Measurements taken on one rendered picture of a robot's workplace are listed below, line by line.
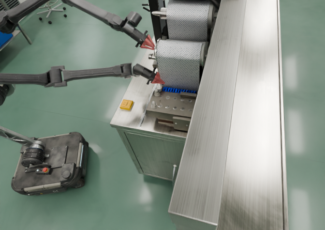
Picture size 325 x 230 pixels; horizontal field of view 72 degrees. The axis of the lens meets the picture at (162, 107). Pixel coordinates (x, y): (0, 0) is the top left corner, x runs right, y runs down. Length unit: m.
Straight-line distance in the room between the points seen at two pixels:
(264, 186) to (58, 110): 2.72
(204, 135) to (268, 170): 0.28
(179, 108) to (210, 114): 0.81
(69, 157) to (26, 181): 0.40
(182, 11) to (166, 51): 0.26
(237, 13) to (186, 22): 0.63
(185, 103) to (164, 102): 0.13
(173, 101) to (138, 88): 0.38
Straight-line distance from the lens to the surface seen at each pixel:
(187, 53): 1.21
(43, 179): 2.33
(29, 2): 1.62
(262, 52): 0.99
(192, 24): 1.38
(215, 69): 0.57
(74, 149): 2.33
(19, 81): 1.33
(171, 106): 1.30
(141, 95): 1.57
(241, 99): 0.80
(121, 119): 1.47
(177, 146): 1.46
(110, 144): 2.50
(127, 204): 2.19
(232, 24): 0.73
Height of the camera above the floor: 2.04
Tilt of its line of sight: 51 degrees down
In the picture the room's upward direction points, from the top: 11 degrees counter-clockwise
